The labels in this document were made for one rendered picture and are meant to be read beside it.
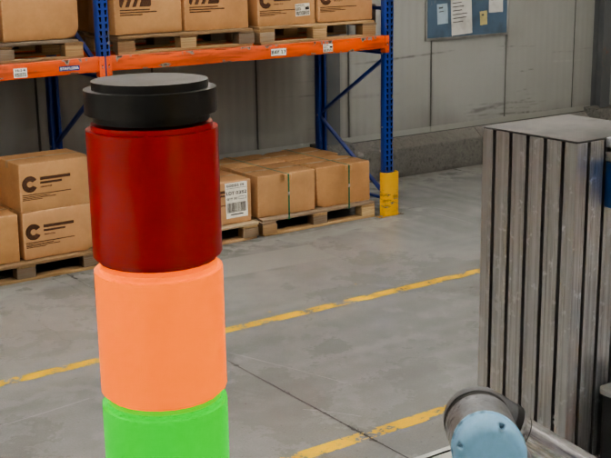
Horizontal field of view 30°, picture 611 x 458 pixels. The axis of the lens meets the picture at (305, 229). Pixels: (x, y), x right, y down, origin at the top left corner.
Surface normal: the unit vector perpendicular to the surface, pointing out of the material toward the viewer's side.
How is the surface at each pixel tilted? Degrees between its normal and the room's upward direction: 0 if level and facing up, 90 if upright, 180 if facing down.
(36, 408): 0
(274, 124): 90
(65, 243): 94
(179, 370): 90
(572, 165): 90
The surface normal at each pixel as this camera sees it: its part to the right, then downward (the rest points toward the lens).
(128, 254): -0.34, 0.23
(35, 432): -0.02, -0.97
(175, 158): 0.43, 0.21
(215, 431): 0.82, 0.13
